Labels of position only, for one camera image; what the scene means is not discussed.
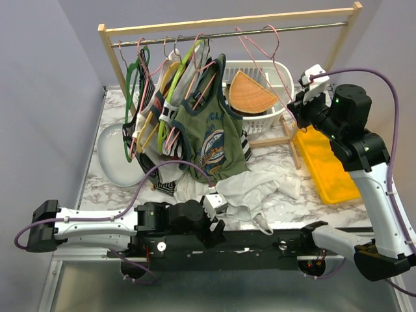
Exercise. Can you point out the striped cloth right of top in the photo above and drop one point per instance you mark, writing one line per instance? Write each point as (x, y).
(245, 145)

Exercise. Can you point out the metal hanging rod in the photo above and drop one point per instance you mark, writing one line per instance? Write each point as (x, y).
(227, 34)

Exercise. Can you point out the yellow plastic hanger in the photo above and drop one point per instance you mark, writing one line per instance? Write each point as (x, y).
(147, 121)

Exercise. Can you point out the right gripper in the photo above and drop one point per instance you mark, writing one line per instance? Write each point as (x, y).
(299, 109)

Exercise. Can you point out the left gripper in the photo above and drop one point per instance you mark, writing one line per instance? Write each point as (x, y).
(209, 239)

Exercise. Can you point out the lime green plastic hanger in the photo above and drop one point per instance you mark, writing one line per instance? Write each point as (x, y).
(188, 65)

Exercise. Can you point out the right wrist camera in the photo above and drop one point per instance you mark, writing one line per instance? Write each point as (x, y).
(314, 82)

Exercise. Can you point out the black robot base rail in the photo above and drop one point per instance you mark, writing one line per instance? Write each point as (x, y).
(174, 250)

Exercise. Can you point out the black white striped top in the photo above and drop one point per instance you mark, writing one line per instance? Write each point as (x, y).
(144, 104)

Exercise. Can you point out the wooden clothes rack frame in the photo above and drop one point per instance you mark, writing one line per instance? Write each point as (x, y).
(175, 29)

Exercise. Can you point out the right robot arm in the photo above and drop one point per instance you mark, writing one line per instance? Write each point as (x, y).
(365, 158)

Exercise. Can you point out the white cloth under green top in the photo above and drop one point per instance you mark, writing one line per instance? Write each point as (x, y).
(181, 180)

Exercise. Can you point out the white oval plate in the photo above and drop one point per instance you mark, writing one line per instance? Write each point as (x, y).
(112, 160)

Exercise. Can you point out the white plastic laundry basket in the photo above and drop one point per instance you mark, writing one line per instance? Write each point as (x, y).
(273, 76)

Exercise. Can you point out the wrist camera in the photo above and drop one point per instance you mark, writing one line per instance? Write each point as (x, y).
(314, 82)
(214, 205)

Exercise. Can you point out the white tank top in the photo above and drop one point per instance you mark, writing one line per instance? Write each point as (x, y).
(245, 192)

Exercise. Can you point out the yellow plastic tray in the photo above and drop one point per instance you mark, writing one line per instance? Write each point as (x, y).
(333, 184)

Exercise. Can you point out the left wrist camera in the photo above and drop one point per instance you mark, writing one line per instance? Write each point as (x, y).
(214, 205)

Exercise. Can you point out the orange woven fan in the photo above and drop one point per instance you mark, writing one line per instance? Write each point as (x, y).
(248, 96)

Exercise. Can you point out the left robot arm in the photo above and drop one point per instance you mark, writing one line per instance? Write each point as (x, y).
(146, 226)

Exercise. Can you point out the green graphic tank top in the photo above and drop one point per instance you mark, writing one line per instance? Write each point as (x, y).
(208, 129)

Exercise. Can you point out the pink hanger at left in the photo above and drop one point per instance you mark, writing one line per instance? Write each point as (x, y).
(135, 140)

